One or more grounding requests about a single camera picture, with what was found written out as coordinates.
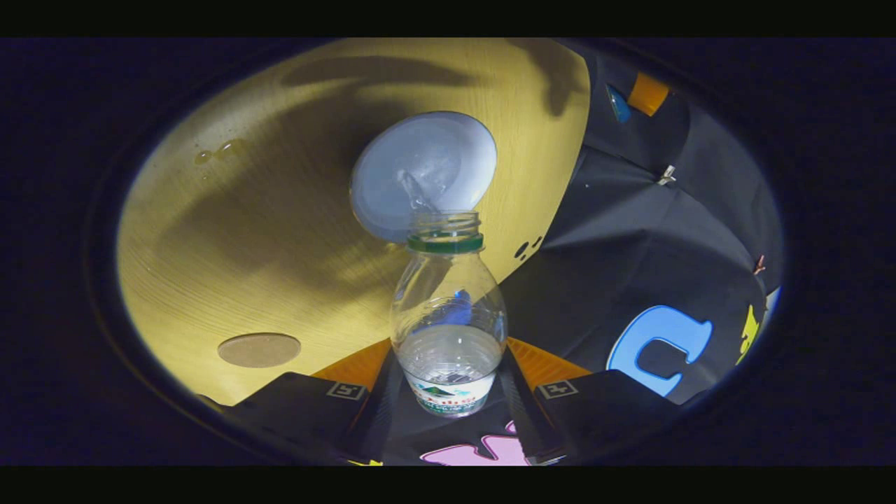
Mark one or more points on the round brown coaster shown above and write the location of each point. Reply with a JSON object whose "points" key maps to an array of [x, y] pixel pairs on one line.
{"points": [[259, 350]]}

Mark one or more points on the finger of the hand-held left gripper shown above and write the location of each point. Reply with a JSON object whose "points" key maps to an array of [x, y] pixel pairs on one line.
{"points": [[648, 94]]}

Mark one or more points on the silver metal clip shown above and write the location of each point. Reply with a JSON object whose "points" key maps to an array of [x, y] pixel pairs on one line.
{"points": [[666, 175]]}

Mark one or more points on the white-lined teacup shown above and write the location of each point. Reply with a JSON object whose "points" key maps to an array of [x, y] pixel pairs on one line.
{"points": [[392, 175]]}

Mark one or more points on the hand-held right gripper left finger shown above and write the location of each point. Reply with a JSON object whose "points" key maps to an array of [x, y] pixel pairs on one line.
{"points": [[374, 413]]}

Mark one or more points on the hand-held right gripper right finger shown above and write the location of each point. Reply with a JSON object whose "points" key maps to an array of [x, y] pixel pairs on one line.
{"points": [[521, 413]]}

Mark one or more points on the clear plastic water bottle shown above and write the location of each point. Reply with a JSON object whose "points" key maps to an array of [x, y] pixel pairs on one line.
{"points": [[448, 308]]}

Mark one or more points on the dark teal teacup lid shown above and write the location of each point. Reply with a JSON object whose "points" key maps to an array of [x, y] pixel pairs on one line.
{"points": [[618, 105]]}

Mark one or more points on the black backdrop cloth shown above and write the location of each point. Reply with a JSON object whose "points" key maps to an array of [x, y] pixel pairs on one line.
{"points": [[630, 280]]}

